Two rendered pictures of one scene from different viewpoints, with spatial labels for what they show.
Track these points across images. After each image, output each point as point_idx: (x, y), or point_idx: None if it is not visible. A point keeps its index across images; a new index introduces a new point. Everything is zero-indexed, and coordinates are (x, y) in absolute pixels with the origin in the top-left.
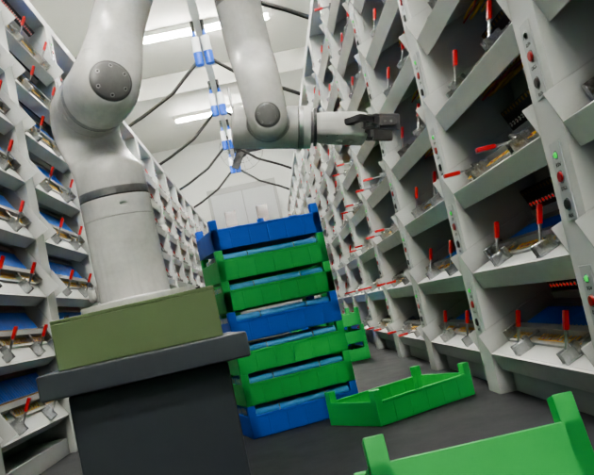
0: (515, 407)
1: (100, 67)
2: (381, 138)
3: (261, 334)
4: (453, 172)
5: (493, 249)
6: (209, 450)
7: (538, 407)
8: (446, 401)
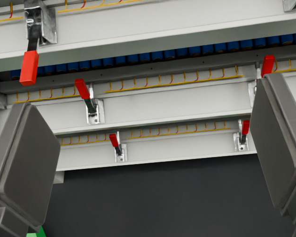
0: (136, 187)
1: None
2: (48, 186)
3: None
4: (34, 64)
5: (0, 96)
6: None
7: (157, 173)
8: (43, 232)
